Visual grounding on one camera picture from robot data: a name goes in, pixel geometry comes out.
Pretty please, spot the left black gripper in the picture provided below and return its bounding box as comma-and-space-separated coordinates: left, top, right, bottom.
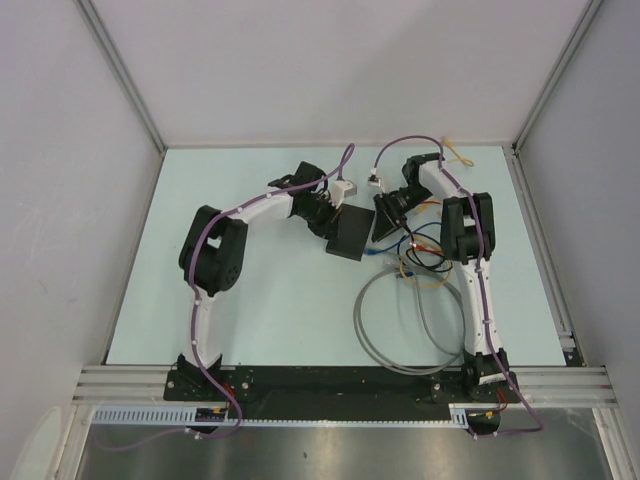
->
297, 196, 344, 243

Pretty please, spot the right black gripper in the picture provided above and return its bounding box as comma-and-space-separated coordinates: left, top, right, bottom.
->
372, 184, 433, 242

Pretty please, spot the black network switch box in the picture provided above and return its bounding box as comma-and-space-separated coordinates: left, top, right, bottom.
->
325, 204, 375, 262

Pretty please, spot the black patch cable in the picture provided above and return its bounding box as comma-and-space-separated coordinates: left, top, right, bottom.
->
399, 224, 454, 275

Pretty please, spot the blue patch cable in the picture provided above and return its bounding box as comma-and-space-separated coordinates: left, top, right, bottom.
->
363, 222, 446, 279

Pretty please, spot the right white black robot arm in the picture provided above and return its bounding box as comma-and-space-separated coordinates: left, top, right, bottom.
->
372, 154, 517, 401

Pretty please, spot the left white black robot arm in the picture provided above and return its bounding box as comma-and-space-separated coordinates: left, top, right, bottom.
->
177, 162, 357, 400

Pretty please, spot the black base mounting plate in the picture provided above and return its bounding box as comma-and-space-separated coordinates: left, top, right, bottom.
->
163, 361, 520, 422

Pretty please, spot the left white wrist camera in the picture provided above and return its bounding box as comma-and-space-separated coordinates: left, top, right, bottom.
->
328, 179, 357, 207

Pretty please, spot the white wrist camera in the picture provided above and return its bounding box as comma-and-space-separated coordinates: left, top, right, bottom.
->
367, 169, 385, 191
328, 179, 357, 207

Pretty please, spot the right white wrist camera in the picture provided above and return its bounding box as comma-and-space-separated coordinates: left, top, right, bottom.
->
367, 169, 385, 191

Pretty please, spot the grey coiled network cable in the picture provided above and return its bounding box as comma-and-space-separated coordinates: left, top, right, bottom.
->
352, 258, 469, 375

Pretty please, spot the slotted grey cable duct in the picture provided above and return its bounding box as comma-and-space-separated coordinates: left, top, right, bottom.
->
92, 406, 468, 429

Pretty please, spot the aluminium front frame rail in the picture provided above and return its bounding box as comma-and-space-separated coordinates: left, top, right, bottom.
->
74, 365, 617, 408

